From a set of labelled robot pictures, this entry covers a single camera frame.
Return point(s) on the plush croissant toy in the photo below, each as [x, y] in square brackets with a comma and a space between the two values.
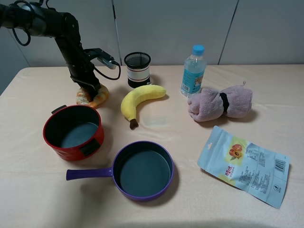
[101, 97]

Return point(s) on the purple toy frying pan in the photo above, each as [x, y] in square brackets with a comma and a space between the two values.
[142, 171]

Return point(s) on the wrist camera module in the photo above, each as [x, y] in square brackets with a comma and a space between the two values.
[101, 56]

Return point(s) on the clear water bottle blue cap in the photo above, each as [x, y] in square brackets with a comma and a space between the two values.
[194, 68]

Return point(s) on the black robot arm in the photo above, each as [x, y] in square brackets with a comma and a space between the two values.
[37, 21]

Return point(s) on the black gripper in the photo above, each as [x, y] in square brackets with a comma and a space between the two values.
[81, 72]

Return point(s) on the rolled pink towel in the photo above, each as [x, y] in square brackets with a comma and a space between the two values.
[210, 104]

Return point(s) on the light blue snack pouch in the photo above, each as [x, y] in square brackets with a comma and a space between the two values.
[258, 171]

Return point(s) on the red toy pot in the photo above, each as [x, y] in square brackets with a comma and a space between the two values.
[74, 132]

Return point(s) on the black mesh pen holder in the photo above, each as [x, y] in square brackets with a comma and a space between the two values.
[138, 71]

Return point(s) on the yellow plush banana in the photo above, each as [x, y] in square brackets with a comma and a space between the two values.
[135, 97]

